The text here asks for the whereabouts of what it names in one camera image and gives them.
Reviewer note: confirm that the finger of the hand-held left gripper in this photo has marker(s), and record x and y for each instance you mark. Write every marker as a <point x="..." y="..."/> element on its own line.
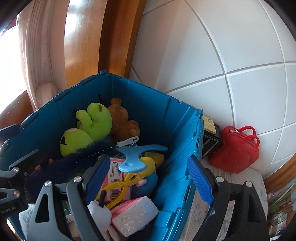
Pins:
<point x="23" y="160"/>
<point x="9" y="132"/>

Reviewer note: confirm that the pink tissue pack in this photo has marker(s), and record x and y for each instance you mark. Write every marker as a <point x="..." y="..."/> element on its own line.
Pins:
<point x="136" y="213"/>
<point x="113" y="172"/>

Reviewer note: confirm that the wooden moulded frame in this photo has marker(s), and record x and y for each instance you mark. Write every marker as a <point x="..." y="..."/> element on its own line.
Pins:
<point x="277" y="172"/>

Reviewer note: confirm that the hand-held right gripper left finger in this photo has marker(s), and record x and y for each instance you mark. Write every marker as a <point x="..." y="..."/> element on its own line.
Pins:
<point x="97" y="178"/>

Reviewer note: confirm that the black box with gold print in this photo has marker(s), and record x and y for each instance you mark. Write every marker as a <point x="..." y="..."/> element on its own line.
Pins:
<point x="210" y="143"/>

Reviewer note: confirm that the green plush toy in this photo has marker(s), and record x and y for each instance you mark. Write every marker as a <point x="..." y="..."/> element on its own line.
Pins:
<point x="94" y="120"/>

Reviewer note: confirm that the yellow duck snowball clip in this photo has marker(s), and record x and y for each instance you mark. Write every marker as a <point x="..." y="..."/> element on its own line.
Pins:
<point x="120" y="185"/>

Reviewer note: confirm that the wooden door frame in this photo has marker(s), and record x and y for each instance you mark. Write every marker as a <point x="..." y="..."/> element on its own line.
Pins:
<point x="92" y="41"/>

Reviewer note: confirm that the blue plastic crate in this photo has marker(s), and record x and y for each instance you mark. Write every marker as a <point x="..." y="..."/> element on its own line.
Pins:
<point x="150" y="104"/>

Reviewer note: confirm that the beige curtain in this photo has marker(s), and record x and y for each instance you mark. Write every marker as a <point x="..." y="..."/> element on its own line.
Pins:
<point x="37" y="58"/>

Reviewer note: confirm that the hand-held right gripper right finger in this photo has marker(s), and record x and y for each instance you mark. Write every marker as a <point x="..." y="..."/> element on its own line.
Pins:
<point x="200" y="180"/>

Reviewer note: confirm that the blue feather brush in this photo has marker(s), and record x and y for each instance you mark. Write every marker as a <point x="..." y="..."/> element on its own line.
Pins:
<point x="69" y="160"/>

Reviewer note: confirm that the green medicine box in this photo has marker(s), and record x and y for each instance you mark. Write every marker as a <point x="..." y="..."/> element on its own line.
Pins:
<point x="67" y="210"/>

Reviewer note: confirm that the blue and pink plush toy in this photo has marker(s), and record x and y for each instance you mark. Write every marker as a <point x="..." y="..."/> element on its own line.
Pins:
<point x="148" y="184"/>

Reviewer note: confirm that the red toy suitcase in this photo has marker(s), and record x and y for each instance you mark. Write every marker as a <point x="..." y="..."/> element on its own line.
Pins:
<point x="233" y="155"/>

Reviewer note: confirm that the brown teddy bear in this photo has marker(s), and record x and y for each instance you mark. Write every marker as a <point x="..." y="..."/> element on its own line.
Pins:
<point x="122" y="120"/>

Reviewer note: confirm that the blue plastic boomerang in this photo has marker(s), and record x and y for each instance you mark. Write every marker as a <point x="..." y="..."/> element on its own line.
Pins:
<point x="136" y="160"/>

